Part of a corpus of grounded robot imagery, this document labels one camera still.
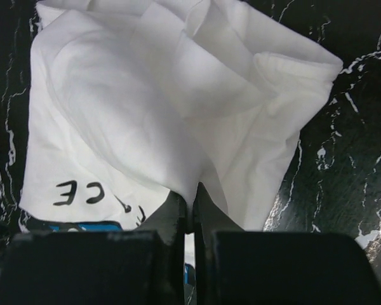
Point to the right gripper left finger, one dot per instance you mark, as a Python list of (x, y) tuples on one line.
[(142, 266)]

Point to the black marble table mat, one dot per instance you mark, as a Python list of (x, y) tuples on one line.
[(333, 183)]

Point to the white daisy t-shirt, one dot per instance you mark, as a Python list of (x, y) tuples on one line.
[(132, 100)]

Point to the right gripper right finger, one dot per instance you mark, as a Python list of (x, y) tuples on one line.
[(234, 266)]

